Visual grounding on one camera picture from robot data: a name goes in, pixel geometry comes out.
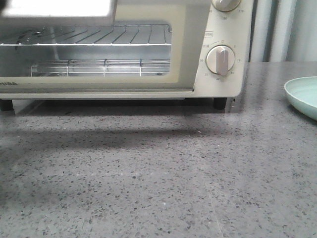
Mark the oven glass door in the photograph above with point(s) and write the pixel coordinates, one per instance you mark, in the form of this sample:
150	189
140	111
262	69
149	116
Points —
86	71

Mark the white Toshiba toaster oven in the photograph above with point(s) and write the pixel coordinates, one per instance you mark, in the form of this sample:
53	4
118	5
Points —
223	28

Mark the timer knob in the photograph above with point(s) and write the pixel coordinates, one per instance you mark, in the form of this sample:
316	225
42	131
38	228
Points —
220	59

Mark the temperature knob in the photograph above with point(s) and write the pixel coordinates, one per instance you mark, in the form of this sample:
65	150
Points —
225	5

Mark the light green plate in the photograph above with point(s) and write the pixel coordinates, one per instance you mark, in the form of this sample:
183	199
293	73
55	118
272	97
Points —
302	95

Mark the grey curtain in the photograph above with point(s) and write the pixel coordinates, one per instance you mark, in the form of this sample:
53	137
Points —
284	30

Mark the metal wire oven rack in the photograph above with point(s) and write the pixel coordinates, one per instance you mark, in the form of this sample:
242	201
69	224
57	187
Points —
71	36

